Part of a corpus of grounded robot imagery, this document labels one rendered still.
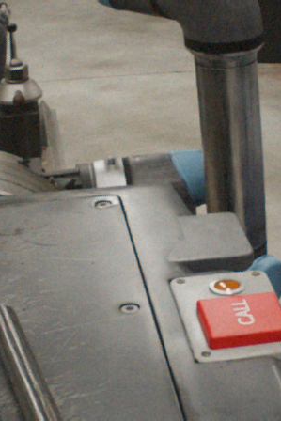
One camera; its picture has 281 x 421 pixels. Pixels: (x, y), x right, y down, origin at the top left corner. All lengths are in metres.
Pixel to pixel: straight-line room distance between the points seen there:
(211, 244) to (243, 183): 0.45
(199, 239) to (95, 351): 0.20
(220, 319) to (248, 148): 0.59
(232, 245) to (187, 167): 0.56
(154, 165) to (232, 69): 0.22
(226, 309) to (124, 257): 0.14
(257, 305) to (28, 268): 0.20
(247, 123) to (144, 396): 0.68
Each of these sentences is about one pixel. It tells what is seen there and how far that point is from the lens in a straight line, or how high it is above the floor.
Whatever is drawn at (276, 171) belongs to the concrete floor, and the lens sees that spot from 4.63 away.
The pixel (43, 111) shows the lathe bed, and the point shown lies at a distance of 2.62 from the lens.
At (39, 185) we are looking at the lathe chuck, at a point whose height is 1.21.
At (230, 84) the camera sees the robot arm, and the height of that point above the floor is 1.27.
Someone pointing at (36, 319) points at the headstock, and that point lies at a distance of 0.88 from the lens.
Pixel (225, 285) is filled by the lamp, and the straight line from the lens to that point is 0.91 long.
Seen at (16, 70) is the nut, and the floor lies 1.17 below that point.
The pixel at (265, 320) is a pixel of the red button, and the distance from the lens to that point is 0.84.
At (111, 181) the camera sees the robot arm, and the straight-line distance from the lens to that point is 1.52.
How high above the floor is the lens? 1.66
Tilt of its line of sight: 23 degrees down
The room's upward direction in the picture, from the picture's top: 3 degrees counter-clockwise
